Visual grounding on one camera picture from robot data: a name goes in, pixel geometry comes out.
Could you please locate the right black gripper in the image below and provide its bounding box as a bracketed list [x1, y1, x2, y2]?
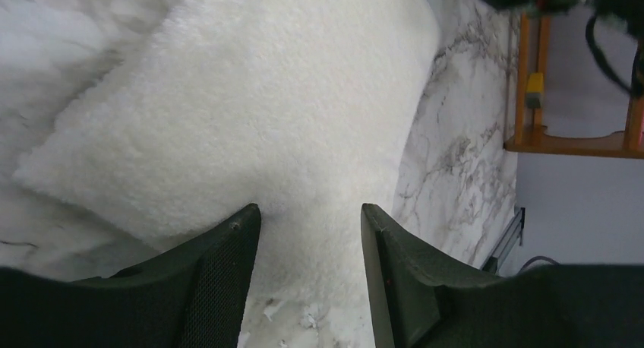
[482, 0, 643, 96]

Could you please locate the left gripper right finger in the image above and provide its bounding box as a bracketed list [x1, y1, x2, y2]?
[361, 204, 643, 347]

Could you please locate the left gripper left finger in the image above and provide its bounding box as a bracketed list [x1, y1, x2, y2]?
[1, 204, 261, 347]

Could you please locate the cream white towel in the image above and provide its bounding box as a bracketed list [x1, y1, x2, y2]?
[13, 0, 440, 306]

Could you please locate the small yellow object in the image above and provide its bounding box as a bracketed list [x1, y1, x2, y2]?
[525, 72, 545, 109]

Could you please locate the orange wooden rack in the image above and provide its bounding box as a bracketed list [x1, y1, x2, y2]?
[504, 11, 643, 159]

